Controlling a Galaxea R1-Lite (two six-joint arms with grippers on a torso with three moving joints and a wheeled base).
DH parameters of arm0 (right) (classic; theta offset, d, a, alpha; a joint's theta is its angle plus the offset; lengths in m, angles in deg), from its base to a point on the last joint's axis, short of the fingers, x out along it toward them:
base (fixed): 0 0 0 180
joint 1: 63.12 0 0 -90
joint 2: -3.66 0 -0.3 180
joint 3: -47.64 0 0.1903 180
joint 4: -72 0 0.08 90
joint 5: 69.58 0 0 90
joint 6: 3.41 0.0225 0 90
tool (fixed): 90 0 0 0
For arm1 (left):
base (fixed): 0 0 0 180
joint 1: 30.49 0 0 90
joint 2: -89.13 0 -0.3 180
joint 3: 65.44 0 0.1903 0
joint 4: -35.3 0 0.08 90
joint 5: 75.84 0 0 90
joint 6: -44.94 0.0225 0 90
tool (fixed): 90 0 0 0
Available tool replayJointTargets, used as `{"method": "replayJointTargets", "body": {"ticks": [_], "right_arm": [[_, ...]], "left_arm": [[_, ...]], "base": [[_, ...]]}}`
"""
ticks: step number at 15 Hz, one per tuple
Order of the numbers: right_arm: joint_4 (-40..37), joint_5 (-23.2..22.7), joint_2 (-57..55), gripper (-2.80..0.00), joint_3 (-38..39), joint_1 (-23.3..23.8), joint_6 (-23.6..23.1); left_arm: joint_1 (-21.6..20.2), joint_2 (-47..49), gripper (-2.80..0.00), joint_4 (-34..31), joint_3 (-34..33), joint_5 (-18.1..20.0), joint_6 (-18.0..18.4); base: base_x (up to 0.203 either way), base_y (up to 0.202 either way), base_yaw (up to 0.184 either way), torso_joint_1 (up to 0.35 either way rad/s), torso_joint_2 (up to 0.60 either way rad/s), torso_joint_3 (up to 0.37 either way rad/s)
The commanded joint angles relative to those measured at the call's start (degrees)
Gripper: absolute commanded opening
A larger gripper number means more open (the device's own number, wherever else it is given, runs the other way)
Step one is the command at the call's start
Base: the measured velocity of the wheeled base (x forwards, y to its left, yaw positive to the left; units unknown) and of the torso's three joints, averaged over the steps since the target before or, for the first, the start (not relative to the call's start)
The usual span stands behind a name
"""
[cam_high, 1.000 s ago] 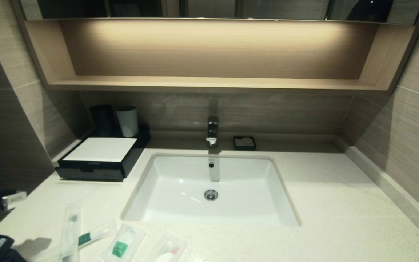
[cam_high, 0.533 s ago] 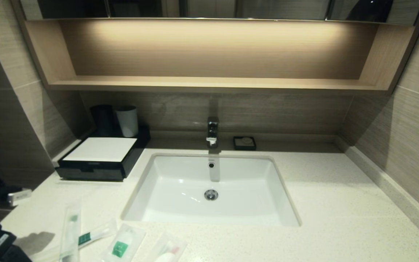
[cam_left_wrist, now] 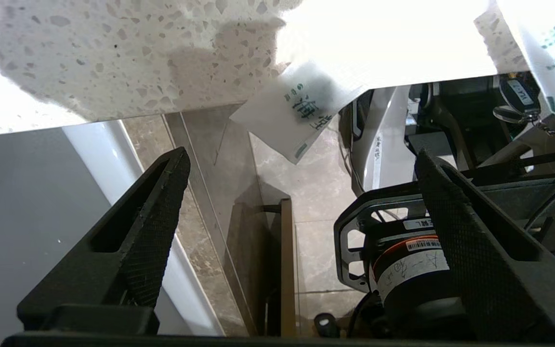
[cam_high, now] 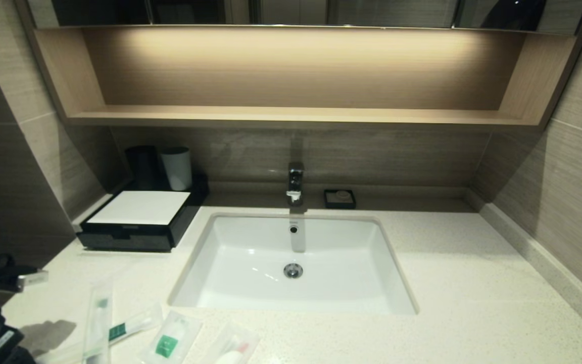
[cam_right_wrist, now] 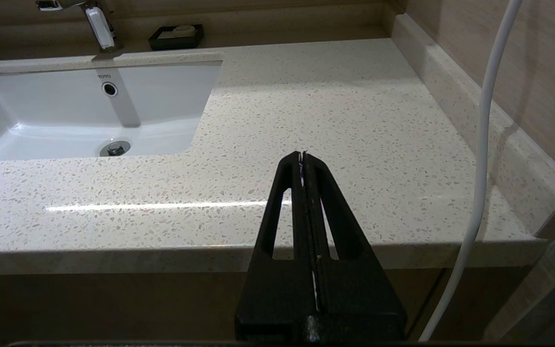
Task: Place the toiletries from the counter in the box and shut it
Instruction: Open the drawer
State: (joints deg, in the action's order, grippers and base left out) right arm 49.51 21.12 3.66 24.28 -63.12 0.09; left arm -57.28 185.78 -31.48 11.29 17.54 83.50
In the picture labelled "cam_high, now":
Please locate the black cup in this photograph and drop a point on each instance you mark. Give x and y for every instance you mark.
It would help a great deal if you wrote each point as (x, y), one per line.
(143, 167)

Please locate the black box with white top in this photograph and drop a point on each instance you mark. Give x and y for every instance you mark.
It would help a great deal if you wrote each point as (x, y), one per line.
(144, 207)

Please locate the toothbrush in clear wrapper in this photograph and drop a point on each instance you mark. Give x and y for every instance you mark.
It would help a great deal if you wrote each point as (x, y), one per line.
(98, 323)

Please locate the toothbrush wrapper with green label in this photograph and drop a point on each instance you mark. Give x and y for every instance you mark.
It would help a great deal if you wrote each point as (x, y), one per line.
(134, 323)

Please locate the clear sachet with green label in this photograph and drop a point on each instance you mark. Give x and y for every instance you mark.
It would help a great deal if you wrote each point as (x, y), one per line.
(170, 338)

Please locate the clear sachet with pink item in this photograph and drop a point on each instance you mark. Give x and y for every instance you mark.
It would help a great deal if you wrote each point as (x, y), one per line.
(233, 346)

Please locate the white cup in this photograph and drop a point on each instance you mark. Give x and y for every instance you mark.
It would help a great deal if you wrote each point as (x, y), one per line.
(177, 169)

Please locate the white sink basin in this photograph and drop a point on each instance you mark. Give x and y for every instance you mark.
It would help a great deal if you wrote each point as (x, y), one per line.
(250, 273)

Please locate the chrome sink drain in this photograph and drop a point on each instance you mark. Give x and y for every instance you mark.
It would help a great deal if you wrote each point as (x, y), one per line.
(293, 271)

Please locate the chrome faucet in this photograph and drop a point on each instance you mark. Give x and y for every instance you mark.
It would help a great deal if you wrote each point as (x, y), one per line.
(295, 182)

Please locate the black soap dish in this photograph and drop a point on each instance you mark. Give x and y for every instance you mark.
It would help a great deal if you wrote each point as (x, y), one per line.
(327, 202)

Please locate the round beige soap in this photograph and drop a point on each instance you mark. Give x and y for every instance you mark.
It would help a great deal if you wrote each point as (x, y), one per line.
(342, 195)

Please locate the mirror cabinet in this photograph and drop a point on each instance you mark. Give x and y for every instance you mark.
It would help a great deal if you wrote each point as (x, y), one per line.
(291, 11)

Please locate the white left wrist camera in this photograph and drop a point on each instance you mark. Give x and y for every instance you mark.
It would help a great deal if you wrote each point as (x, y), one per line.
(32, 279)

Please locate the wooden wall shelf niche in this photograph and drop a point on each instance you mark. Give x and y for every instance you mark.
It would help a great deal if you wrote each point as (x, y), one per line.
(291, 76)

